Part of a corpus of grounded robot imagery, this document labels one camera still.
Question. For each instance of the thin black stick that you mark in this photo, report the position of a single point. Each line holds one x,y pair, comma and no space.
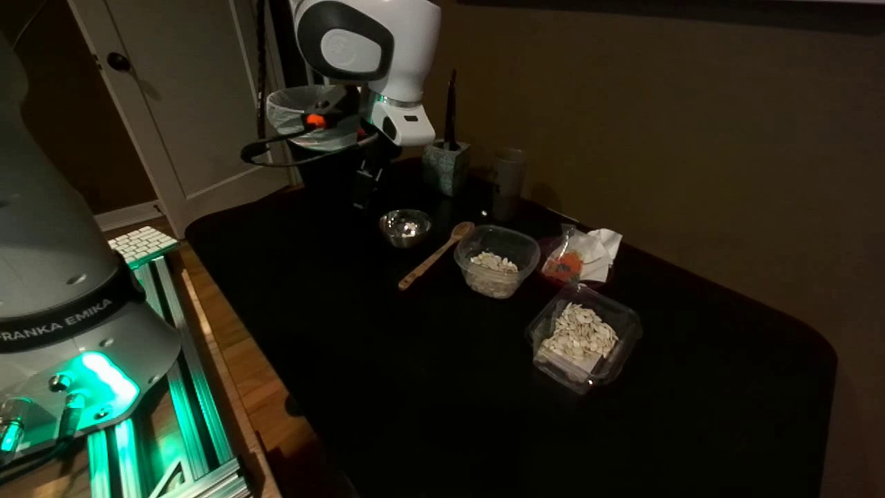
451,106

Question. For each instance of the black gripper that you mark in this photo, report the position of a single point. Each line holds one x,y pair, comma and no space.
373,169

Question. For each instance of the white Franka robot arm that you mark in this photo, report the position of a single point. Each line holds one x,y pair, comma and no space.
55,230

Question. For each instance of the round clear plastic container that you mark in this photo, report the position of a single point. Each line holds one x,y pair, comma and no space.
470,248

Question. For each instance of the white seeds heap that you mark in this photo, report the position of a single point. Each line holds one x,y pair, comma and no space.
578,337
492,265

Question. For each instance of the dark drinking glass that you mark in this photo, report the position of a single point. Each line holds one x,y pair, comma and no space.
507,180

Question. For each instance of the white keyboard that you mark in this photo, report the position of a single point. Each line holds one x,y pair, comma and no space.
142,241

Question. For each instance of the white panel door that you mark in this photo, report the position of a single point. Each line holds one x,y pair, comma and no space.
184,111

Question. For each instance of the dark door knob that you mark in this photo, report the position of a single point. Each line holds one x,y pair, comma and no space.
117,61

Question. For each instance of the wooden spoon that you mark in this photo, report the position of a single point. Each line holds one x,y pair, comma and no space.
431,262

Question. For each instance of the black tablecloth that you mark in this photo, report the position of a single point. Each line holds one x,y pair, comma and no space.
416,389

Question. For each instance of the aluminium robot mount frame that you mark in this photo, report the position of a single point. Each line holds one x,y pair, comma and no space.
196,434

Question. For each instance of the small silver metal bowl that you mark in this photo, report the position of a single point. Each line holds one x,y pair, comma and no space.
405,230

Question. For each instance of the rectangular clear plastic container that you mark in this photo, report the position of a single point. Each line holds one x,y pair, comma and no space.
625,327

